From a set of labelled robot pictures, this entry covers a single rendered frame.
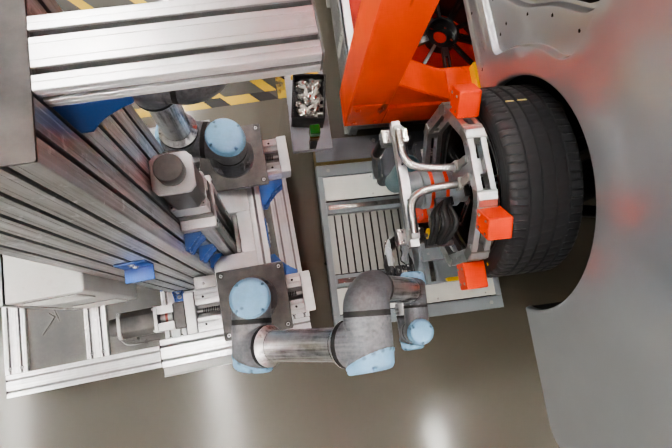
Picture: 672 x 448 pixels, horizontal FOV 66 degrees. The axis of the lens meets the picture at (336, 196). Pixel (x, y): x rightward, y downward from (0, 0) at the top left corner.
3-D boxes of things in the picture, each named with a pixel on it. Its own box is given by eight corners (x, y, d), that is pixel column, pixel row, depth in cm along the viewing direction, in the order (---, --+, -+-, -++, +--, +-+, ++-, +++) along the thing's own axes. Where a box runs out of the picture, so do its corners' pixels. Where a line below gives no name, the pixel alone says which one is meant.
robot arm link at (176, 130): (208, 163, 168) (172, 92, 115) (161, 159, 167) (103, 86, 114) (212, 129, 171) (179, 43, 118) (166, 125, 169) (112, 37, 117)
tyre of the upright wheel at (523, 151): (613, 240, 143) (547, 43, 165) (533, 250, 140) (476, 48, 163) (517, 286, 204) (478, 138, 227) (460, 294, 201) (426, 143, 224)
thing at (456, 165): (457, 173, 169) (468, 164, 159) (400, 179, 167) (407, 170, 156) (448, 123, 173) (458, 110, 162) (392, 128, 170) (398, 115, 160)
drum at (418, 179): (460, 208, 187) (474, 199, 173) (403, 214, 184) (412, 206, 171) (453, 171, 190) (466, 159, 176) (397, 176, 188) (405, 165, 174)
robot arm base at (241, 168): (213, 181, 177) (209, 173, 167) (207, 140, 180) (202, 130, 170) (257, 174, 179) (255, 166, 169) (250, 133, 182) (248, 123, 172)
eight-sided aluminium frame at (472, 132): (452, 269, 202) (510, 251, 149) (435, 271, 201) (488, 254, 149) (429, 138, 214) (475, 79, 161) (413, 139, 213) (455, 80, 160)
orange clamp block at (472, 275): (476, 261, 179) (481, 288, 177) (454, 264, 178) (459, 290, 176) (484, 259, 173) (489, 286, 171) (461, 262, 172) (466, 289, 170)
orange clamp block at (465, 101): (479, 117, 165) (482, 90, 160) (455, 119, 164) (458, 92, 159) (471, 108, 170) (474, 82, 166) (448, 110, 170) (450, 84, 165)
